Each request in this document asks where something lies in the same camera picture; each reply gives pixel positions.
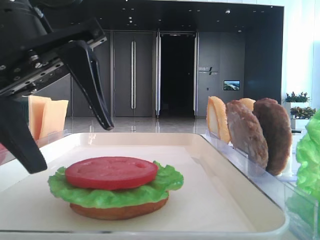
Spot green lettuce leaf in rack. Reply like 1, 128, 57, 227
296, 112, 320, 200

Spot far brown meat patty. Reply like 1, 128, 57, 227
226, 100, 269, 169

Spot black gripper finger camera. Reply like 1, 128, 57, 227
0, 97, 48, 174

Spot bread bun slice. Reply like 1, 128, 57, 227
206, 96, 231, 144
239, 98, 256, 112

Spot cream plastic tray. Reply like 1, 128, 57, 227
0, 132, 290, 240

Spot dark double door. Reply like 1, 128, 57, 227
114, 32, 153, 117

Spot brown meat patty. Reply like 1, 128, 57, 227
226, 100, 269, 169
253, 98, 293, 176

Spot left orange cheese slice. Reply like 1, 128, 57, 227
28, 95, 52, 140

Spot near bread bun slice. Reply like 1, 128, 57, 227
239, 98, 256, 112

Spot red tomato slice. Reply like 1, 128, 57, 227
65, 156, 159, 191

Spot near brown meat patty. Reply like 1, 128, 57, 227
253, 98, 293, 176

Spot clear bun rack rail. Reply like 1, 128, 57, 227
205, 129, 234, 151

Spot green lettuce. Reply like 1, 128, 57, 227
47, 161, 184, 209

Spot wall screen display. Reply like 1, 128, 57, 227
223, 80, 241, 91

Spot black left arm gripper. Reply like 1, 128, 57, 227
0, 0, 114, 131

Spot clear lettuce rack rail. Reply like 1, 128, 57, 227
284, 181, 320, 240

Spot potted plants in planter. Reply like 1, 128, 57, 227
284, 91, 316, 130

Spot far bread bun slice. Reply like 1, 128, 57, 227
206, 96, 231, 144

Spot white patty pusher block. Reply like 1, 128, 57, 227
277, 155, 293, 177

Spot clear patty rack rail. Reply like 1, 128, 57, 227
233, 145, 297, 183

